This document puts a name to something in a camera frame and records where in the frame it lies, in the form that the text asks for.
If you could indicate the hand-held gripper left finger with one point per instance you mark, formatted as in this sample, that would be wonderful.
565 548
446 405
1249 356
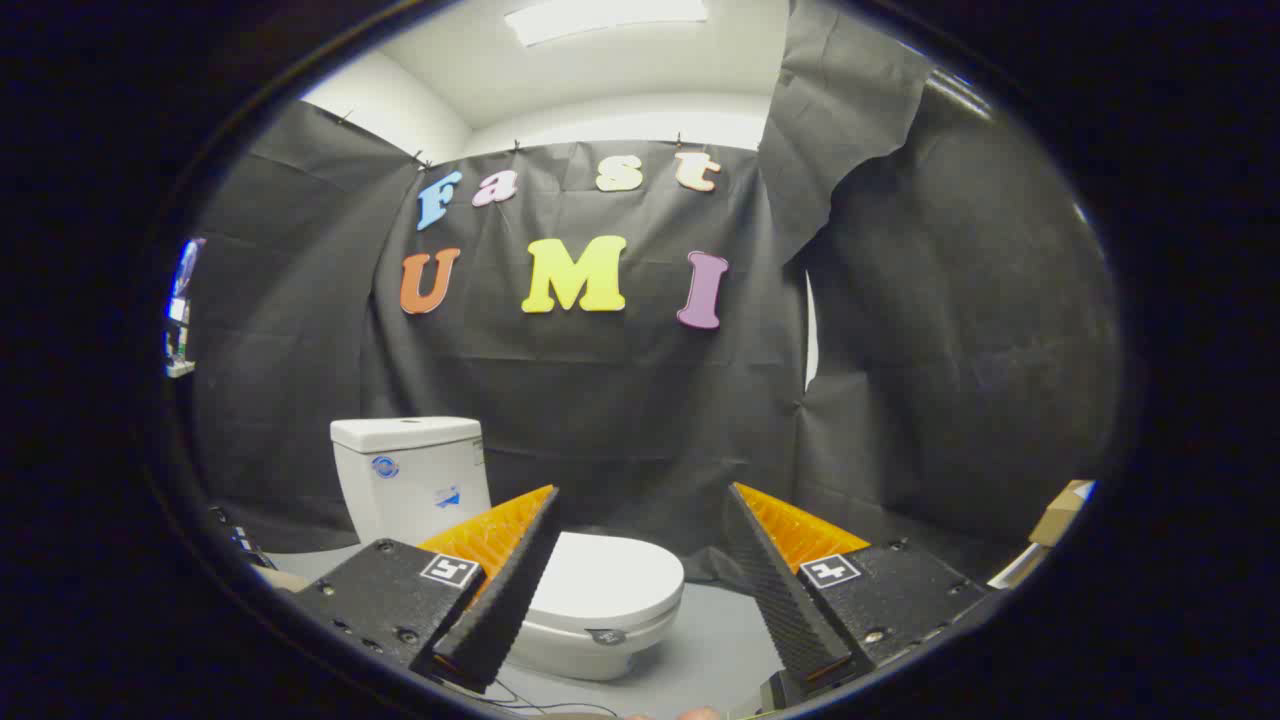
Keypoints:
510 600

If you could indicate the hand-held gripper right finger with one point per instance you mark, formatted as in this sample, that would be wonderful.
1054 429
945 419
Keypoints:
780 590

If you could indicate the white toilet lid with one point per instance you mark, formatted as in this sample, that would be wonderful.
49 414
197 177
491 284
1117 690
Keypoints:
610 580

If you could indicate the white toilet tank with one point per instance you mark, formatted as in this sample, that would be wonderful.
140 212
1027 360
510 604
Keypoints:
410 490

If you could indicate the black backdrop cloth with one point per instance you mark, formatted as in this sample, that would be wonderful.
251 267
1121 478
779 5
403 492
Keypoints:
620 400

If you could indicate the cardboard box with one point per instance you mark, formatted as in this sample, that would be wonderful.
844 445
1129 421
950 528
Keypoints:
1062 512

